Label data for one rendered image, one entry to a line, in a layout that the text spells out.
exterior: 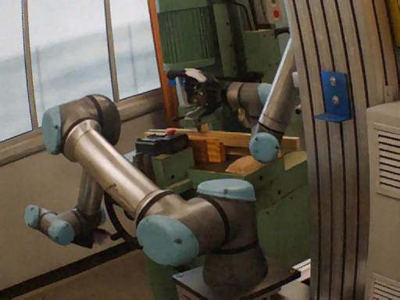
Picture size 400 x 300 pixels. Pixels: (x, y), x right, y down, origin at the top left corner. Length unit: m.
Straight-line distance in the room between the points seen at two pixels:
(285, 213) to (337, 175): 1.03
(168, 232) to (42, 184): 2.12
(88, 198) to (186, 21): 0.68
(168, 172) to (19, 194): 1.41
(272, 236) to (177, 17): 0.83
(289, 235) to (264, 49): 0.68
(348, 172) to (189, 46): 0.99
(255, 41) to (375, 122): 1.17
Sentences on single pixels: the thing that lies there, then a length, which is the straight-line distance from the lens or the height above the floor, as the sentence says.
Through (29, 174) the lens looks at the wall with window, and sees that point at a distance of 3.17.
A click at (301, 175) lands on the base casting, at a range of 2.25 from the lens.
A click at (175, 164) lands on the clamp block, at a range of 1.94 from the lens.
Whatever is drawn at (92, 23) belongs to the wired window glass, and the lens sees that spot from 3.47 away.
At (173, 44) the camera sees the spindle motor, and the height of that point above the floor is 1.29.
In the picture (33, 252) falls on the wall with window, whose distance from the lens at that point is 3.26.
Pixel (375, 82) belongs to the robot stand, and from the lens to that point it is 1.03.
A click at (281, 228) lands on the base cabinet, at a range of 2.19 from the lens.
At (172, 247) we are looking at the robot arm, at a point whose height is 0.98.
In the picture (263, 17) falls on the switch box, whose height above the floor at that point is 1.35.
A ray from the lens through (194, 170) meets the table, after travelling 1.95.
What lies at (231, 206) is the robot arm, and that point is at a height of 1.01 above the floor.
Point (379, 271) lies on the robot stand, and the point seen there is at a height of 0.92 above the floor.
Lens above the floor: 1.44
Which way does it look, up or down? 14 degrees down
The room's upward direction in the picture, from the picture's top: 8 degrees counter-clockwise
